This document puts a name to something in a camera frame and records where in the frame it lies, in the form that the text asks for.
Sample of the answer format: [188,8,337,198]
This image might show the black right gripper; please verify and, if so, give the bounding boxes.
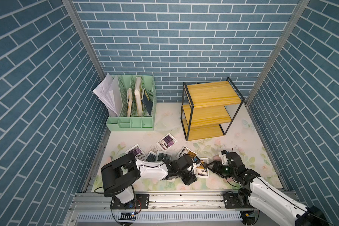
[205,159,235,178]

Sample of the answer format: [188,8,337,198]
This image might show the yellow coffee bag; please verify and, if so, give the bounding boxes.
[176,146,197,159]
[194,158,210,178]

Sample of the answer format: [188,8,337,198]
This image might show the teal coffee bag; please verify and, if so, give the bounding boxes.
[145,151,157,163]
[156,151,172,162]

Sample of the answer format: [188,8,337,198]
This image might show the wooden black-frame three-tier shelf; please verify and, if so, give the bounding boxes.
[181,78,245,141]

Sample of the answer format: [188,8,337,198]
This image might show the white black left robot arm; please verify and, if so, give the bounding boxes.
[101,153,197,206]

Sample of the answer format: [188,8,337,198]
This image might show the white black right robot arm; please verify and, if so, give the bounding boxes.
[207,150,330,226]

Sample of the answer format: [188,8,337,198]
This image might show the purple coffee bag upper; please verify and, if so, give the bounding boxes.
[156,133,178,151]

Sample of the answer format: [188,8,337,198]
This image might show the purple coffee bag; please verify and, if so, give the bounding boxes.
[125,144,147,161]
[156,133,178,151]

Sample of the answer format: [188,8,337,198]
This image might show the purple coffee bag left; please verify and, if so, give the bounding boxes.
[125,144,147,161]

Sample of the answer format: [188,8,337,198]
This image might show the pink eyeglass case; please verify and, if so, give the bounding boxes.
[213,155,221,161]

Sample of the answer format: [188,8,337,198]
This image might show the floral table mat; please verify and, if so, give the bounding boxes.
[91,103,283,192]

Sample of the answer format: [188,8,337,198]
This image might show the thick cream book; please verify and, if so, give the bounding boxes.
[134,77,143,117]

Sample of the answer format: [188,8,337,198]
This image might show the green plastic file organizer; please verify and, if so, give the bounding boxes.
[106,75,157,132]

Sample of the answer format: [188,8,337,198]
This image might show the dark navy notebook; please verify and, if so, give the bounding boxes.
[142,89,153,116]

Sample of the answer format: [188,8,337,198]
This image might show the thin beige book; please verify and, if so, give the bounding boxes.
[127,88,133,117]

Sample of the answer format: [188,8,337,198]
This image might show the white paper sheets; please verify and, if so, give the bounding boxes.
[93,73,122,117]

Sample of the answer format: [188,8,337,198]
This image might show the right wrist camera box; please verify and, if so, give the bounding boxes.
[218,150,229,166]

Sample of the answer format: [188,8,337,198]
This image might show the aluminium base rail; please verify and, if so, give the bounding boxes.
[62,188,308,226]

